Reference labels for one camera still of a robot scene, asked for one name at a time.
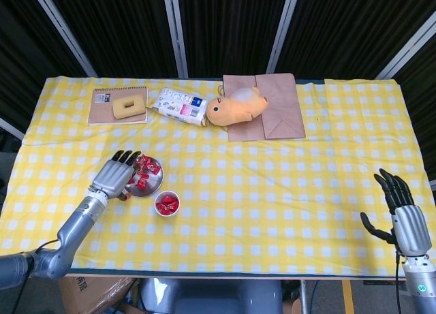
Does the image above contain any yellow white checkered tablecloth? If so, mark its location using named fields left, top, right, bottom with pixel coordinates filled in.
left=0, top=76, right=436, bottom=278

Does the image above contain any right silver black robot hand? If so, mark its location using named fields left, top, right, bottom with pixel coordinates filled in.
left=360, top=168, right=433, bottom=257

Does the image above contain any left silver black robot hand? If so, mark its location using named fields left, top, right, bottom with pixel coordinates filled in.
left=89, top=149, right=142, bottom=202

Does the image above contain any brown spiral notebook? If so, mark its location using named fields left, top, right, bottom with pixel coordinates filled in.
left=87, top=86, right=149, bottom=126

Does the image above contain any black pleated curtain panel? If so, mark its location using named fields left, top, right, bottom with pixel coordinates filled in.
left=275, top=0, right=436, bottom=80
left=0, top=0, right=89, bottom=124
left=46, top=0, right=180, bottom=78
left=391, top=31, right=436, bottom=182
left=176, top=0, right=290, bottom=79

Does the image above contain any cardboard box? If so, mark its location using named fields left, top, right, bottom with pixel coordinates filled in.
left=57, top=276, right=137, bottom=314

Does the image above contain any white paper cup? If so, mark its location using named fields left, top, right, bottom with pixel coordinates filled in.
left=154, top=190, right=181, bottom=217

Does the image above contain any metal table leg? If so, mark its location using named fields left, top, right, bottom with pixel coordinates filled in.
left=299, top=279, right=309, bottom=314

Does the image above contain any yellow sponge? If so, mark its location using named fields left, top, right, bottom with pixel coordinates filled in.
left=111, top=94, right=146, bottom=120

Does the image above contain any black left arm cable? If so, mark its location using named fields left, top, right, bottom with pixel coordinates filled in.
left=12, top=239, right=59, bottom=314

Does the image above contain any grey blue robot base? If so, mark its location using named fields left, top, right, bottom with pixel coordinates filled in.
left=138, top=277, right=283, bottom=314

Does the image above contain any orange plush toy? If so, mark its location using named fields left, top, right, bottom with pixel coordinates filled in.
left=206, top=84, right=270, bottom=127

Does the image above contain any white printed plastic package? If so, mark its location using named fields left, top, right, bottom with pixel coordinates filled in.
left=146, top=87, right=208, bottom=127

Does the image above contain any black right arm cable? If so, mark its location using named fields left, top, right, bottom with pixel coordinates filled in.
left=394, top=252, right=403, bottom=314

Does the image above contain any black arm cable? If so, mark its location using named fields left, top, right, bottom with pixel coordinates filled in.
left=12, top=239, right=59, bottom=314
left=394, top=252, right=403, bottom=314

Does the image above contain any round metal plate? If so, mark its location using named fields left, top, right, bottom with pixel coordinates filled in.
left=124, top=156, right=165, bottom=198

